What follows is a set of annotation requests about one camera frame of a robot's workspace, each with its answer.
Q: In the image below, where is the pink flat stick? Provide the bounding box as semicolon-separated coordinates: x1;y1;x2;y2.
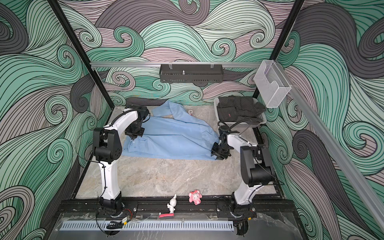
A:
159;213;175;219

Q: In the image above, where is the pink pig toy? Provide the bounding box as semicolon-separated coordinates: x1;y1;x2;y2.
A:
189;190;203;205

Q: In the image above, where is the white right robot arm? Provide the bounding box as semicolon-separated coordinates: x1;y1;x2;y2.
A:
211;121;276;218

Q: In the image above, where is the white figurine toy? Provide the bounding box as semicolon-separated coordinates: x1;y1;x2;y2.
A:
167;194;177;214

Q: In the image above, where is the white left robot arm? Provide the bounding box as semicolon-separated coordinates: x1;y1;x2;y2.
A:
93;105;150;217

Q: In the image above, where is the aluminium right rail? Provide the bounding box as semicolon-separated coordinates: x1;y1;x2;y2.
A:
275;63;384;230

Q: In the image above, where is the black perforated wall tray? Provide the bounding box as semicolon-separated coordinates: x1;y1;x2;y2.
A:
159;65;224;84

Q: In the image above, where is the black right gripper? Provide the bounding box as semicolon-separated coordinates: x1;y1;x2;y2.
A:
210;142;232;160

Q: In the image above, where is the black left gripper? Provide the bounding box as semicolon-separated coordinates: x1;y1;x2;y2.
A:
125;120;145;140

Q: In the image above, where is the light blue long sleeve shirt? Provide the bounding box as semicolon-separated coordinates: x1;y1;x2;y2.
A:
122;101;219;161

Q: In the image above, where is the aluminium rail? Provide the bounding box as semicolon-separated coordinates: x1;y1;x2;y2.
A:
275;63;384;230
90;61;261;69

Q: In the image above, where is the white slotted cable duct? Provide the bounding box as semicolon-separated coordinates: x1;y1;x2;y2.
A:
59;220;235;232

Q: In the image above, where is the aluminium back rail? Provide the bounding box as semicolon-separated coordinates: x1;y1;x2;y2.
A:
90;61;261;69

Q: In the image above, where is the clear plastic wall bin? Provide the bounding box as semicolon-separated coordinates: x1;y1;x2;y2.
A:
254;60;292;108

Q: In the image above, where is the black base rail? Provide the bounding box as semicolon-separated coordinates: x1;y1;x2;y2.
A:
58;196;295;220

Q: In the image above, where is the black right corner post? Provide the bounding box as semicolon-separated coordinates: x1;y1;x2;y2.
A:
252;0;306;100

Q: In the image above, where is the dark grey folded shirt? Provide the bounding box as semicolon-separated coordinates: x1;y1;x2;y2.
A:
216;95;267;122

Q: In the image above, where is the black corner frame post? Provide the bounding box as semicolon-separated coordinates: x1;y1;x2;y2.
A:
47;0;115;110

